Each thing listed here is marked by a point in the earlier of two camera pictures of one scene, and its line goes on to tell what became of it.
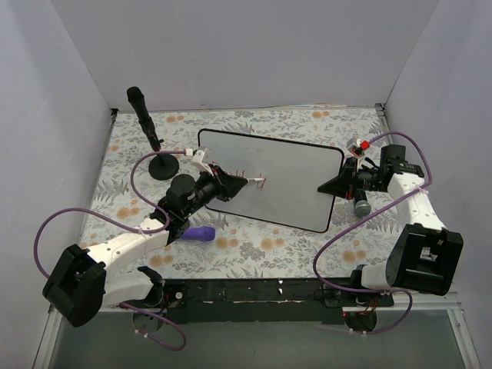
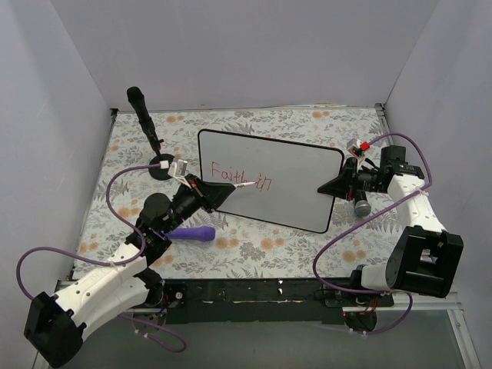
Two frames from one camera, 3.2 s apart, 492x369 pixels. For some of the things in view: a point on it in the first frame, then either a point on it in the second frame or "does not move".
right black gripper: x=348 y=178 does not move
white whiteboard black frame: x=293 y=171 does not move
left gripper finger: x=231 y=184 -> x=214 y=194
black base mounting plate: x=267 y=300 does not move
